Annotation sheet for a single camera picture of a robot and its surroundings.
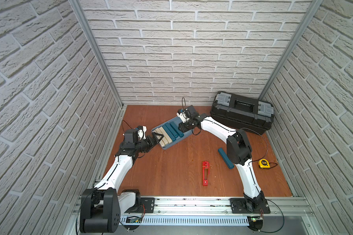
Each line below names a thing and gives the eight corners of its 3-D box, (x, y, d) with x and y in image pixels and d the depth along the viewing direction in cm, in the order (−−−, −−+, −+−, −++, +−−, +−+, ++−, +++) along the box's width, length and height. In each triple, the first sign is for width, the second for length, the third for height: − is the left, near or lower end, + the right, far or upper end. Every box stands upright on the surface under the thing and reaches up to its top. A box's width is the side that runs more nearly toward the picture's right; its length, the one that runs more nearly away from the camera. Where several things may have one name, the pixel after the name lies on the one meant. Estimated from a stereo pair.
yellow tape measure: (259, 168, 89) (262, 166, 87) (257, 160, 92) (259, 158, 90) (267, 168, 89) (270, 166, 87) (265, 160, 92) (267, 158, 90)
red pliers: (202, 185, 82) (202, 184, 80) (202, 162, 91) (202, 160, 89) (210, 186, 82) (210, 185, 80) (209, 163, 91) (209, 161, 89)
